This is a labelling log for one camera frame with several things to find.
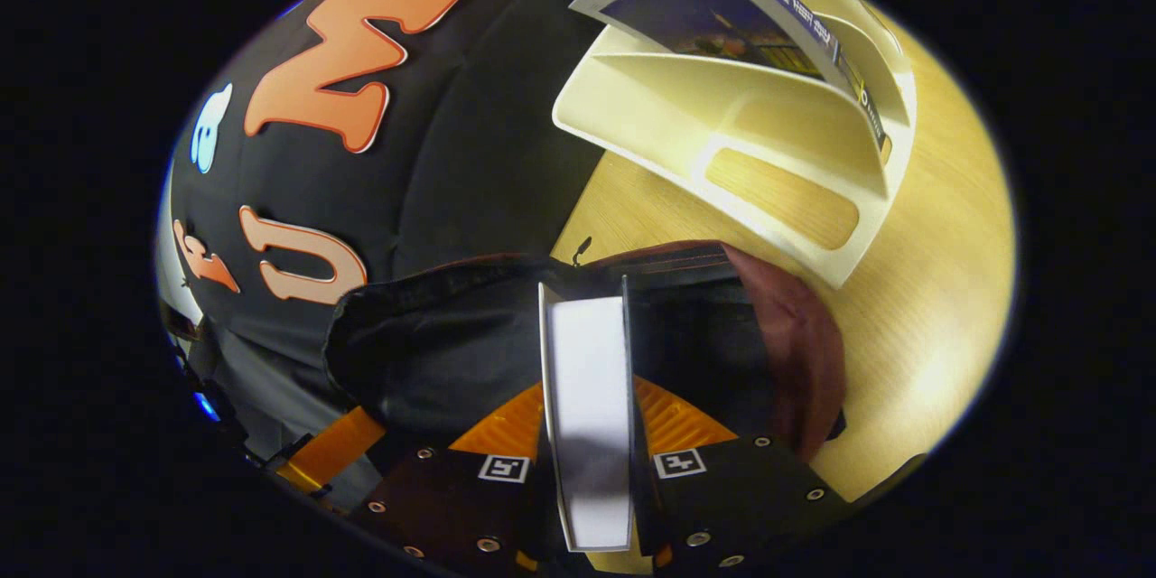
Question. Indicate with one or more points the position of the black and white portrait book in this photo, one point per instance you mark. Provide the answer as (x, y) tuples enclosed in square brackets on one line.
[(587, 397)]

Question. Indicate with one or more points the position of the blue cover book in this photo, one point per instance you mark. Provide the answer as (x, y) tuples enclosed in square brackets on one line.
[(704, 13)]

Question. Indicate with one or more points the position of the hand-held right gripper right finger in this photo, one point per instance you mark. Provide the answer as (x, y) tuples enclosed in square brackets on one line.
[(741, 497)]

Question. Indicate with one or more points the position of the maroon schoolbag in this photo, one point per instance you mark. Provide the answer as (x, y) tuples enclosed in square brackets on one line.
[(433, 352)]

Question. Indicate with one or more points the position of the white bookshelf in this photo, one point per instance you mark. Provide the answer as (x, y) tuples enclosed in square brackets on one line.
[(686, 108)]

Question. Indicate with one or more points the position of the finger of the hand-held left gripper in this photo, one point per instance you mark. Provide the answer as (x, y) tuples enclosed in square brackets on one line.
[(330, 452)]

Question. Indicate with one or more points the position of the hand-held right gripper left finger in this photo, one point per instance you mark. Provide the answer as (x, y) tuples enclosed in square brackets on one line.
[(442, 506)]

